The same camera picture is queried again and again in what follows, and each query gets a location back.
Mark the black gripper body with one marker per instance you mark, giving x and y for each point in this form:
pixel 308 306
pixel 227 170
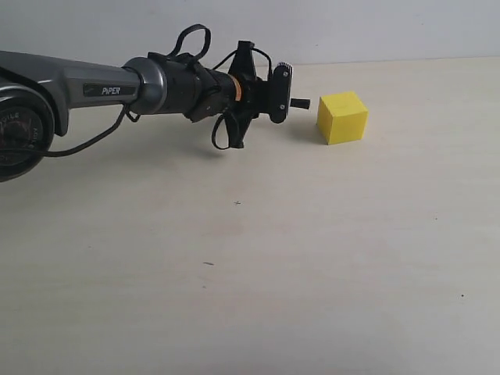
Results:
pixel 248 101

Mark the black and white whiteboard marker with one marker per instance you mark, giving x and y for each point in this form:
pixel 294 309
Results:
pixel 300 103

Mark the yellow foam cube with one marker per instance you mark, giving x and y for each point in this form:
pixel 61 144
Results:
pixel 341 117

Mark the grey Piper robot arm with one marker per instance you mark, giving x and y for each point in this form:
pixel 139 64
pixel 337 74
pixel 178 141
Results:
pixel 38 92

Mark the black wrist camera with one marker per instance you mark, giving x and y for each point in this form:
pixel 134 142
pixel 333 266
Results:
pixel 279 92

